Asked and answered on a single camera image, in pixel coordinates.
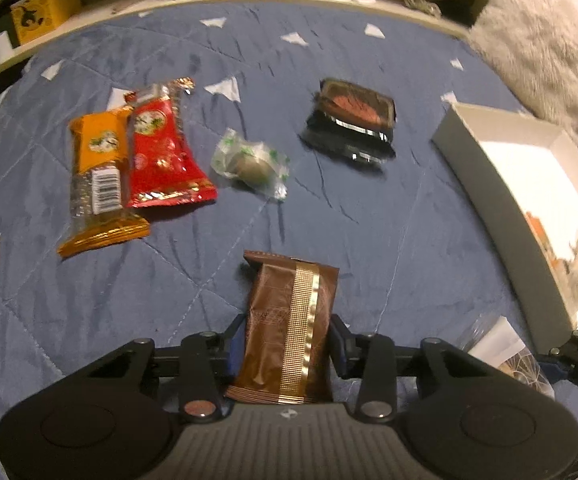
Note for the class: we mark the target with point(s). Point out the yellow cardboard box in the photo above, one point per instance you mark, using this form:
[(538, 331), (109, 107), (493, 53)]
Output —
[(44, 12)]

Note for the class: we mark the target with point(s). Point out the fluffy white pillow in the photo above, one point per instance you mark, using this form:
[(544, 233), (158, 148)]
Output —
[(544, 35)]

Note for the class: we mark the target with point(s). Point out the orange snack packet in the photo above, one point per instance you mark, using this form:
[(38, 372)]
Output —
[(99, 170), (544, 240)]

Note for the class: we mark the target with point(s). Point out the red snack packet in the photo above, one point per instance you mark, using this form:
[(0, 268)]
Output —
[(161, 155)]

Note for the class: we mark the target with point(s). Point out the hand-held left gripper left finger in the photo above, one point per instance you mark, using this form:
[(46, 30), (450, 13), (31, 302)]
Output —
[(236, 347)]

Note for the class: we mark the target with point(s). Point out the blue quilt with white triangles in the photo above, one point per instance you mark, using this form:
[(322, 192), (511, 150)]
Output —
[(219, 240)]

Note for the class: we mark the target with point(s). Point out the clear round pastry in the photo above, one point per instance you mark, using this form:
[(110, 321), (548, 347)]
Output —
[(509, 355)]

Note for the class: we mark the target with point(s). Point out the white cardboard box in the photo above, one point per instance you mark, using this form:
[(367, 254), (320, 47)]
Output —
[(494, 180)]

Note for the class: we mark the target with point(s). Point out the small metal trinket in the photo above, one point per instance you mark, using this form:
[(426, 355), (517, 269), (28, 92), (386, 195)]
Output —
[(421, 5)]

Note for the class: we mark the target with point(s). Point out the green white snack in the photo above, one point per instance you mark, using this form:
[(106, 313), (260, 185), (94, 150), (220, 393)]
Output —
[(251, 162)]

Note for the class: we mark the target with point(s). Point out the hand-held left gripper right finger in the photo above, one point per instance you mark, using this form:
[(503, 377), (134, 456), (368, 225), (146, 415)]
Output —
[(341, 350)]

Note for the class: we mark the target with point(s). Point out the black tray pastry packet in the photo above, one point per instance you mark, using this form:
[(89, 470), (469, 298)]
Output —
[(351, 117)]

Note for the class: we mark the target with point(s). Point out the brown gold-striped snack packet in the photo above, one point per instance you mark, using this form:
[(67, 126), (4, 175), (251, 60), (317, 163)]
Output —
[(284, 325)]

